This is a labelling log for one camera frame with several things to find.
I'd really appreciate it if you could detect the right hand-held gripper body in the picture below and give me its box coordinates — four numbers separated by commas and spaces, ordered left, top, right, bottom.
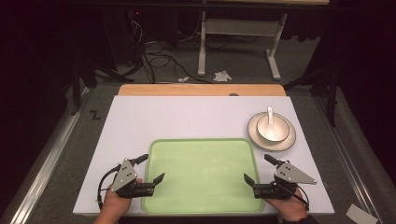
252, 161, 318, 201

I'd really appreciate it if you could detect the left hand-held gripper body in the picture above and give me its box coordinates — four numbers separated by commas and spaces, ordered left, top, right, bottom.
111, 157, 156, 200

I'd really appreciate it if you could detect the person's right hand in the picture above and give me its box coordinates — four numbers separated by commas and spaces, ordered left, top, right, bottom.
264, 186, 310, 223

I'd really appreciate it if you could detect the cream plate with dark rim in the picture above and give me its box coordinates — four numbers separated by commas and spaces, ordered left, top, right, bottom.
247, 111, 297, 153

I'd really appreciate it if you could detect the white ceramic spoon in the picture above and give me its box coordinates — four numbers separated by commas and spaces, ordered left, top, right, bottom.
265, 105, 278, 142

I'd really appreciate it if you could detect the cream bowl with dark rim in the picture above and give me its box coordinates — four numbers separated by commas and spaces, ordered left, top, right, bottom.
255, 114, 291, 145

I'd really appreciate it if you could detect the light green tray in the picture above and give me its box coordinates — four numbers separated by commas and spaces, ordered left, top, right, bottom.
141, 137, 266, 216

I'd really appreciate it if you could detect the white table mat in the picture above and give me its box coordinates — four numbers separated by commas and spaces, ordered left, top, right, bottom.
72, 95, 336, 217

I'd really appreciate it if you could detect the flat white paper piece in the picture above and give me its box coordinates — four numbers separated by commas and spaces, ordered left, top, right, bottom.
345, 203, 379, 224

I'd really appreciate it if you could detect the wooden table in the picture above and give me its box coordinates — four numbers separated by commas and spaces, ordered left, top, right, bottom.
117, 83, 287, 97

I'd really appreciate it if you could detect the black metal stand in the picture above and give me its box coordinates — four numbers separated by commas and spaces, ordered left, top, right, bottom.
283, 59, 342, 128
69, 59, 97, 117

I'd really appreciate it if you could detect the power strip with red light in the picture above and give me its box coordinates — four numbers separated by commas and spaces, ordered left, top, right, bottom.
125, 8, 144, 38

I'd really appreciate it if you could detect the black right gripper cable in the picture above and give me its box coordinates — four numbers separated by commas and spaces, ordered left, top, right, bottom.
275, 181, 311, 212

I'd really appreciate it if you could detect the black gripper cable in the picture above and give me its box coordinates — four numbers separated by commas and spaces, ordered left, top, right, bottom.
275, 181, 311, 212
96, 163, 121, 211

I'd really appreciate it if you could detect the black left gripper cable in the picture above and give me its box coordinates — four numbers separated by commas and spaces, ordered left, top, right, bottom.
96, 163, 121, 211

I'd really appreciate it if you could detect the metal floor rail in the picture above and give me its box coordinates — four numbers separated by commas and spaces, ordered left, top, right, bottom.
6, 87, 94, 224
312, 96, 386, 224

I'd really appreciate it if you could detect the bundle of black floor cables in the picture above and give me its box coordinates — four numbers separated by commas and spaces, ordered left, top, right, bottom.
124, 18, 216, 85

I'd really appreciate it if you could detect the white metal desk frame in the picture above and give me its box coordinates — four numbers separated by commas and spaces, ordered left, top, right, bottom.
197, 9, 290, 81

